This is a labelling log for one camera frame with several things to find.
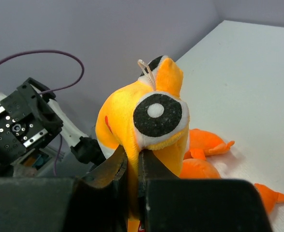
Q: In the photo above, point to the orange shark plush facing camera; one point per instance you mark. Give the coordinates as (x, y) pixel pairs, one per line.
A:
(201, 144)

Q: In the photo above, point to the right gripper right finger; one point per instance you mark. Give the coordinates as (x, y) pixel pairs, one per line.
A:
(155, 182)

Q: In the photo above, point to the yellow plush left side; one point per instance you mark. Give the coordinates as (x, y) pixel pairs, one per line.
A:
(147, 114)

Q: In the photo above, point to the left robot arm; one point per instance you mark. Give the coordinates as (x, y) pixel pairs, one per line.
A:
(30, 118)

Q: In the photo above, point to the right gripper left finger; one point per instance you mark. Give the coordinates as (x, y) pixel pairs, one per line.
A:
(105, 197)

